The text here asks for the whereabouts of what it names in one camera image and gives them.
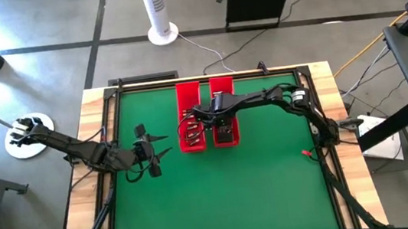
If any yellow cable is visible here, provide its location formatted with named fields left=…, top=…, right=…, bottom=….
left=325, top=0, right=408, bottom=78

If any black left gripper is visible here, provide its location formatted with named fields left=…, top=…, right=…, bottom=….
left=127, top=120, right=176, bottom=180

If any green table mat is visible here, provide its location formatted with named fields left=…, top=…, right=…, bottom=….
left=94, top=67, right=342, bottom=229

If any white box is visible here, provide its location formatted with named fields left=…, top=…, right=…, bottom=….
left=356, top=110, right=405, bottom=166

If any white tower fan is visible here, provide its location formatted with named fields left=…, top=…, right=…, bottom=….
left=139, top=0, right=181, bottom=48

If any red plastic bin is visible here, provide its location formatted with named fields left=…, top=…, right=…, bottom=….
left=172, top=80, right=209, bottom=155
left=206, top=75, right=242, bottom=149

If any black desk crossbar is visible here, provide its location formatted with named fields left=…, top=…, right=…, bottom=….
left=353, top=100, right=408, bottom=153

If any black floor cable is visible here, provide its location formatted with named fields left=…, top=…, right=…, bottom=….
left=194, top=0, right=325, bottom=76

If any black floor plate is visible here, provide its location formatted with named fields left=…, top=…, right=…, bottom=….
left=106, top=70, right=180, bottom=87

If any white fan cable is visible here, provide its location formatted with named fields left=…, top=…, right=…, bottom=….
left=177, top=28, right=236, bottom=79

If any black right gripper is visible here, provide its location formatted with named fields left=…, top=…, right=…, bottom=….
left=191, top=102, right=240, bottom=147

